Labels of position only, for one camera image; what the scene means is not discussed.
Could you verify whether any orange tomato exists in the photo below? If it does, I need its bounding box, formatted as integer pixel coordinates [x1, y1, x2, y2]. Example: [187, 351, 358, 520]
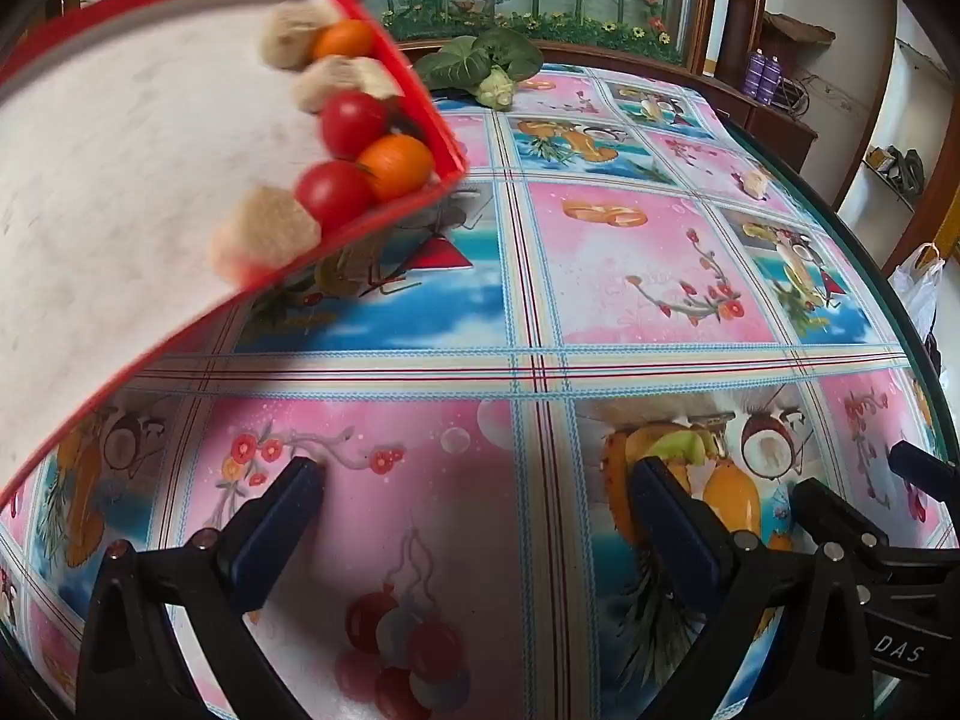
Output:
[356, 133, 436, 203]
[311, 19, 378, 61]

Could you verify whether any white shelf unit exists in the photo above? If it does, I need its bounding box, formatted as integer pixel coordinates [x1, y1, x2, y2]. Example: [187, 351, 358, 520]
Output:
[832, 37, 960, 241]

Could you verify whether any dark clutter pile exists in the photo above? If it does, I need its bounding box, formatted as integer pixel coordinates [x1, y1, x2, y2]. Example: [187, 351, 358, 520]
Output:
[866, 144, 927, 200]

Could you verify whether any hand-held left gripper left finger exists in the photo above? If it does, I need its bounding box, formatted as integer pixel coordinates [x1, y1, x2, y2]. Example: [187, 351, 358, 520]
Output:
[77, 456, 327, 720]

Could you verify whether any low wooden sideboard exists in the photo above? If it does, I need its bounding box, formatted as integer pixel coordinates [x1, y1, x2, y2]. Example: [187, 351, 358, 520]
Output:
[705, 67, 820, 173]

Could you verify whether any red tomato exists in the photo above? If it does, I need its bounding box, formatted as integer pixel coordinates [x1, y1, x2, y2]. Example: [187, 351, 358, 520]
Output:
[319, 90, 391, 161]
[294, 160, 376, 235]

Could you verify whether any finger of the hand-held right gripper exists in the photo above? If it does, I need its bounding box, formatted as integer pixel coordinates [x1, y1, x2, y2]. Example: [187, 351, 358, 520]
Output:
[791, 478, 897, 567]
[889, 441, 960, 488]

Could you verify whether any printed pink blue tablecloth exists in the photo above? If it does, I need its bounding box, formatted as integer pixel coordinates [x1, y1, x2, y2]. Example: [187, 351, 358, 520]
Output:
[0, 64, 953, 720]

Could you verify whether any red tray with white inside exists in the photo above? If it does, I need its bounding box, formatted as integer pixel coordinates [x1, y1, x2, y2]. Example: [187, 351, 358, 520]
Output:
[0, 0, 470, 511]

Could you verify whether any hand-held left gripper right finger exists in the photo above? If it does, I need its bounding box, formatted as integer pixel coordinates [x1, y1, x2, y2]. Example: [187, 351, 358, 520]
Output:
[628, 456, 875, 720]

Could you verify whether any black cable bundle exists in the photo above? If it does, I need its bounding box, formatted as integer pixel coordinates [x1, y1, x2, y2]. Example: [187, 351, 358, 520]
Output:
[780, 75, 815, 117]

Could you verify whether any green bok choy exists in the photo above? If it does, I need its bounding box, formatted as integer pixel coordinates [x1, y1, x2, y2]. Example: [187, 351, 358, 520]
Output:
[414, 30, 542, 110]

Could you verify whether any white plastic bag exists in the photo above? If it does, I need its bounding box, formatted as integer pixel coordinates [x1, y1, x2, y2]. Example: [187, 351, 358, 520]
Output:
[889, 242, 947, 346]

